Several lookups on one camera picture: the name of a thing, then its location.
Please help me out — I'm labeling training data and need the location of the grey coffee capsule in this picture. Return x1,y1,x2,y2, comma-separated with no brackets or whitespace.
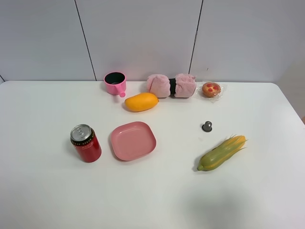
202,121,213,133

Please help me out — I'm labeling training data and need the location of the yellow mango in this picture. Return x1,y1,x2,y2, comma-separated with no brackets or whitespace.
124,93,159,112

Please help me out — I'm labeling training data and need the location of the pink square plate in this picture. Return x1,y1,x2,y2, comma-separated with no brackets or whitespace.
110,121,157,161

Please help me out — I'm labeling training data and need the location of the pink rolled towel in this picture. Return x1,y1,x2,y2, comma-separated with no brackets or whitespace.
147,73,196,98

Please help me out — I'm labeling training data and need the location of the pink toy pot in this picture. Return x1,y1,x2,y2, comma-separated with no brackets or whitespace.
104,72,126,98

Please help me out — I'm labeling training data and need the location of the red soda can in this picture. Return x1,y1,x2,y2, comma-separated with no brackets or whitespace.
70,124,102,163

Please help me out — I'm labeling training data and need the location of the toy corn cob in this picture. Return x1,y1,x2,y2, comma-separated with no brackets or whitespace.
197,135,247,171

